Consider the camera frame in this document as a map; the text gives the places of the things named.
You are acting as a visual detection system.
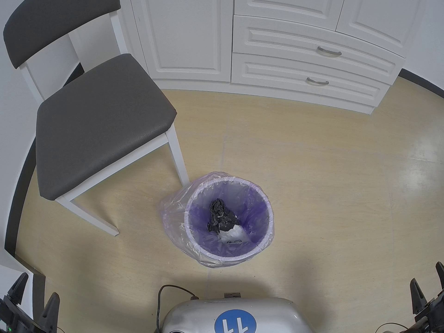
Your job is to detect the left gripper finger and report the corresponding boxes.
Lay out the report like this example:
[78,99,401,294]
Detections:
[40,292,60,327]
[6,272,29,306]

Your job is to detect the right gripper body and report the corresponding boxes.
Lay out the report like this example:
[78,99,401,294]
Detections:
[415,290,444,325]

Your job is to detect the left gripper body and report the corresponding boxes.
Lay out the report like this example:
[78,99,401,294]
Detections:
[0,296,52,333]

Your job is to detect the purple plastic bag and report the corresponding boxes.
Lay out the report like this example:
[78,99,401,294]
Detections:
[159,172,275,269]

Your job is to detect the black plastic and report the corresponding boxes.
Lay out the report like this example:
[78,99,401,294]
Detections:
[207,198,242,234]

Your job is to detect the white printed wrapper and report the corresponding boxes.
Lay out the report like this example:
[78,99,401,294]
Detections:
[217,225,252,244]

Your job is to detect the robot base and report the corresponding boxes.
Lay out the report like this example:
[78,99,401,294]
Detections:
[163,292,313,333]

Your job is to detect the white trash bin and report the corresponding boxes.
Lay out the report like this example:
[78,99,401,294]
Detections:
[186,176,274,261]

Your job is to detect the grey and white chair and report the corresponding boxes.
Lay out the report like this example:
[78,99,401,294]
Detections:
[3,0,189,237]

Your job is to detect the white wardrobe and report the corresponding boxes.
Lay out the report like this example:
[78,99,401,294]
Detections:
[116,0,431,114]

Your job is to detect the black cable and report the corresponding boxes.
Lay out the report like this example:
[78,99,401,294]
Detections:
[157,285,199,333]

